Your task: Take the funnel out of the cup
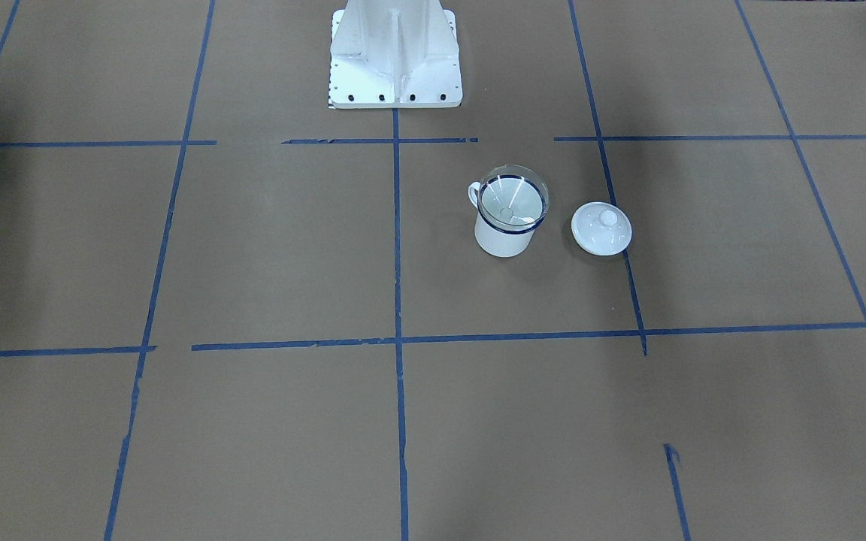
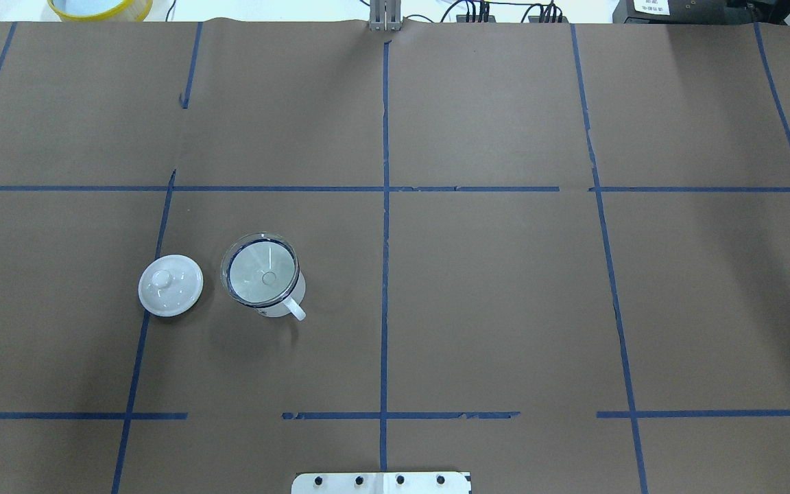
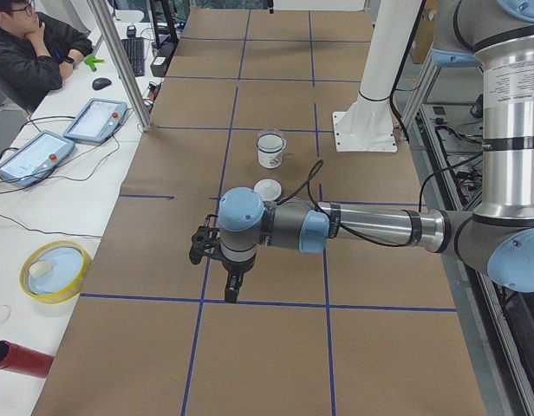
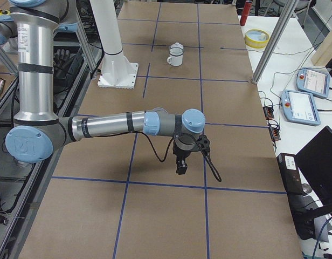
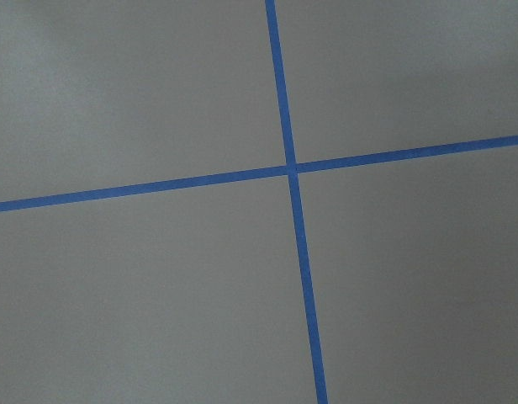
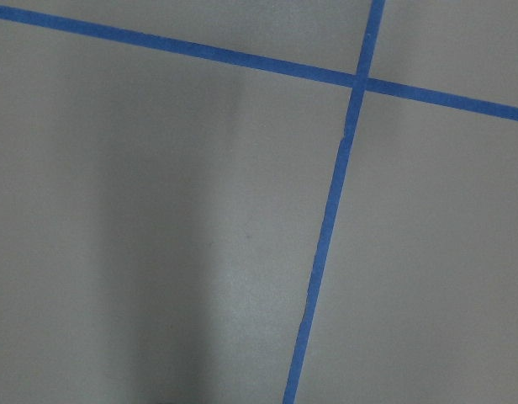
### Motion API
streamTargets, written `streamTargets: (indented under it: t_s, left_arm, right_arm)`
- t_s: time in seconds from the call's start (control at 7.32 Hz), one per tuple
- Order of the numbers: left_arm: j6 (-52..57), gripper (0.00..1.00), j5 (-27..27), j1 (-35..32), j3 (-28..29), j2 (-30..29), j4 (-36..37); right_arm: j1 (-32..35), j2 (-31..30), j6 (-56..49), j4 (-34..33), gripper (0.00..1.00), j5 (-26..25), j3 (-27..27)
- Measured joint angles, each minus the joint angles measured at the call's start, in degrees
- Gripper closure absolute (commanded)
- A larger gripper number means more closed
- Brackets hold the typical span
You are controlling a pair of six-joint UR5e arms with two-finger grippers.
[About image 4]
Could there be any near teach pendant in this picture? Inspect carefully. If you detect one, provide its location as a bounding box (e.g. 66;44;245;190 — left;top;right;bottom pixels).
281;90;321;126

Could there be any aluminium frame post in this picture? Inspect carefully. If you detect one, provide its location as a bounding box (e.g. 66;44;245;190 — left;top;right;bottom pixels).
251;0;299;84

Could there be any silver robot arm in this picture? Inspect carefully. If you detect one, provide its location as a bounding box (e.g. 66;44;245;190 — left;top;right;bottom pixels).
5;1;209;175

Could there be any black monitor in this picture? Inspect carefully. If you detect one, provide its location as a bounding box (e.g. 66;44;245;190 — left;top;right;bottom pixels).
295;126;332;203

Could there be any yellow tape roll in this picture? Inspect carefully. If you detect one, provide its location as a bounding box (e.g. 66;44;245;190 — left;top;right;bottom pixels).
244;29;270;49

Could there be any wooden plank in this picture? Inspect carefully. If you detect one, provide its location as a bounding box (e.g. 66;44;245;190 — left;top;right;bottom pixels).
311;30;332;66

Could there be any white blue-rimmed enamel cup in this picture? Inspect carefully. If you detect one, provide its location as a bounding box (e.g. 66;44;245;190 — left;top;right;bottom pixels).
167;46;184;66

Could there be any orange connector board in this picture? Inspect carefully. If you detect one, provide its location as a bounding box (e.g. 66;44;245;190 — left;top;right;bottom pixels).
263;106;274;120
269;126;281;141

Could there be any black computer box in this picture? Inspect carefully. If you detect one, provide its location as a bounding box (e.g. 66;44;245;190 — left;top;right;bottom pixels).
277;153;329;242

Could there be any far teach pendant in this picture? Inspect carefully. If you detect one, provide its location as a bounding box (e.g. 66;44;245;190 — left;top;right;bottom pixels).
296;67;330;99

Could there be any teach pendant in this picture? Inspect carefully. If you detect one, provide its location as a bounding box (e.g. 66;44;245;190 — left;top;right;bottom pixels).
281;90;321;126
296;67;330;99

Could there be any brown paper table cover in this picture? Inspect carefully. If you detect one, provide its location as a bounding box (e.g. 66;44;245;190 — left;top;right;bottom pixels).
19;2;302;258

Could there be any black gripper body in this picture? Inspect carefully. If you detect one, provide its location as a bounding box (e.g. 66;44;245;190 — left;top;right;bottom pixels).
172;145;191;162

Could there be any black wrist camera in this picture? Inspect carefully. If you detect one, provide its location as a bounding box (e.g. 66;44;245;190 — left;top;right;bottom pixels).
197;134;210;152

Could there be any orange connector board near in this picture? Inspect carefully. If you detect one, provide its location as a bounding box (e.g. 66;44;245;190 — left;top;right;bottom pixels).
269;126;281;141

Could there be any orange connector board far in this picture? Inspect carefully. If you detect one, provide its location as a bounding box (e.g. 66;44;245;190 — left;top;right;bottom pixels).
263;106;274;120

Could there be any red cylinder bottle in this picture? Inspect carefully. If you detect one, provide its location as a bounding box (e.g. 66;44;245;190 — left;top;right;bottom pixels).
239;0;253;26

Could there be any white camera stand pillar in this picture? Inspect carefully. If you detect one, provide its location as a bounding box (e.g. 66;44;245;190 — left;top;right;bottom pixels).
90;0;139;89

